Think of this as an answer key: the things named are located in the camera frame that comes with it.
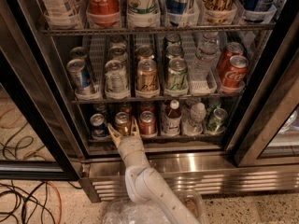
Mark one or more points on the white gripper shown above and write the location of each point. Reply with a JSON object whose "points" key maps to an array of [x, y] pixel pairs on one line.
{"points": [[131, 146]]}

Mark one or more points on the orange gold can bottom shelf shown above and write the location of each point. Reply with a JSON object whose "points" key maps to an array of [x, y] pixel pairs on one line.
{"points": [[123, 123]]}

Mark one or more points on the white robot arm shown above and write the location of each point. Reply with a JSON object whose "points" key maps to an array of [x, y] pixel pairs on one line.
{"points": [[144, 183]]}

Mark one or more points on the red can bottom shelf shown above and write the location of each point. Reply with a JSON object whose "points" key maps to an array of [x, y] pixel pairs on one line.
{"points": [[147, 123]]}

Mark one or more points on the blue pepsi can bottom shelf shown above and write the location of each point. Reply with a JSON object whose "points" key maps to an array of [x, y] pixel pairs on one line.
{"points": [[99, 126]]}

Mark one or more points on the gold can middle shelf front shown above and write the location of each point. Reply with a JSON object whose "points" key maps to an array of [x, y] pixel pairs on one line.
{"points": [[147, 75]]}

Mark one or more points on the silver can middle shelf front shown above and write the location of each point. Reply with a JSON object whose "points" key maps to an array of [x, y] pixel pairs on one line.
{"points": [[116, 76]]}

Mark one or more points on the silver can shelf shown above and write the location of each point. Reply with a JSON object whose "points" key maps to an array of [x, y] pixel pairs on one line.
{"points": [[116, 76], [118, 53]]}

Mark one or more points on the clear water bottle bottom shelf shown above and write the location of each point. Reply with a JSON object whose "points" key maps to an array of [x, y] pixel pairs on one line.
{"points": [[194, 119]]}

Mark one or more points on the blue can middle shelf front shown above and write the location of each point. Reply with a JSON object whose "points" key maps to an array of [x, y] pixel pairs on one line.
{"points": [[80, 75]]}

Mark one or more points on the green can middle shelf front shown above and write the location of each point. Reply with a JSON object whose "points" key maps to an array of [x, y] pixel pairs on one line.
{"points": [[176, 75]]}

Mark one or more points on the green can shelf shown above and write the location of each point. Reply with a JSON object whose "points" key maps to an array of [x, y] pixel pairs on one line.
{"points": [[174, 51], [216, 120], [176, 75]]}

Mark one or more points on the left glass fridge door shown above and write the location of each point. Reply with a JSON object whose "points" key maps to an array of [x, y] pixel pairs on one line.
{"points": [[34, 140]]}

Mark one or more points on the glass fridge door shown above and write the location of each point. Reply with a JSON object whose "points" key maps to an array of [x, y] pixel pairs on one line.
{"points": [[271, 139], [34, 140]]}

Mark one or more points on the green can bottom shelf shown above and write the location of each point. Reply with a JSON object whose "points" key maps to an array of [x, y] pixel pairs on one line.
{"points": [[216, 120]]}

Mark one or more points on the blue can middle shelf rear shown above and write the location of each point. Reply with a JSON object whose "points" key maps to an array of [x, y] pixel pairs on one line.
{"points": [[82, 53]]}

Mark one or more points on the stainless steel fridge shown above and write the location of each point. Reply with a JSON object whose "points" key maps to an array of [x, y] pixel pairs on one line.
{"points": [[205, 163]]}

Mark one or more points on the water bottle middle shelf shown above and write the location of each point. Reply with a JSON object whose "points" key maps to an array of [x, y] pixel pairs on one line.
{"points": [[207, 46]]}

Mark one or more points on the red coca-cola can front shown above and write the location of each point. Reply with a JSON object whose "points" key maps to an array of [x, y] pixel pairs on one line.
{"points": [[234, 71]]}

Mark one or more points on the red coca-cola can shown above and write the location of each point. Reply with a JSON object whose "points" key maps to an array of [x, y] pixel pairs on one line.
{"points": [[231, 49], [234, 71]]}

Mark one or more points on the coca-cola bottle top shelf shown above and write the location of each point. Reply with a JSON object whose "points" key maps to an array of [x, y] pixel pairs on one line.
{"points": [[104, 12]]}

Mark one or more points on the green white bottle top shelf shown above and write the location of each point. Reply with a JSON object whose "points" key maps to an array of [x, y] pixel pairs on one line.
{"points": [[141, 11]]}

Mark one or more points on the red coca-cola can rear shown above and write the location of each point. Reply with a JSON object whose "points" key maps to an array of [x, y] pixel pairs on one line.
{"points": [[231, 49]]}

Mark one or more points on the white label bottle top shelf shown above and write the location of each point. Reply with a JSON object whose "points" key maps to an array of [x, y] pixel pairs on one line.
{"points": [[63, 14]]}

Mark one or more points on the right glass fridge door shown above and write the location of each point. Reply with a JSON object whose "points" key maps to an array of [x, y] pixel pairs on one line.
{"points": [[271, 139]]}

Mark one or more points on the dark blue bottle top shelf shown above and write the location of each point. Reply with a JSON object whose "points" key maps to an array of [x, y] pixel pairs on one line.
{"points": [[257, 10]]}

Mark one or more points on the brown juice bottle white cap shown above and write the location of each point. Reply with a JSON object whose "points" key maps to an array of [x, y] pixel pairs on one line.
{"points": [[171, 119]]}

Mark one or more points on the clear plastic bag bin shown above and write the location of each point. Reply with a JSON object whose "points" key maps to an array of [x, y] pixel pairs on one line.
{"points": [[124, 211]]}

